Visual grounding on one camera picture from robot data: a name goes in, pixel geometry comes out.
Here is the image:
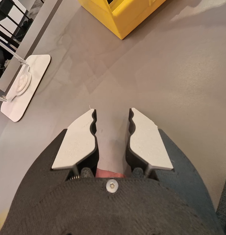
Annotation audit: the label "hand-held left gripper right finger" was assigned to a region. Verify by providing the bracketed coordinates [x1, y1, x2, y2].
[125, 108, 174, 178]

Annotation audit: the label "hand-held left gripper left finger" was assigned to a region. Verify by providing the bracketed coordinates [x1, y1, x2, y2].
[51, 109, 100, 177]

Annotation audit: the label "yellow plastic bin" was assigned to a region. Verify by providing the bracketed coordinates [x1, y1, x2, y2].
[78, 0, 167, 40]

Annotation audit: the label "white panel stand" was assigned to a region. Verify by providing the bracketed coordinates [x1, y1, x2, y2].
[0, 41, 51, 122]

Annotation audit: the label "black metal rack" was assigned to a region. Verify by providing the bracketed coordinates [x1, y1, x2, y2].
[0, 0, 44, 51]

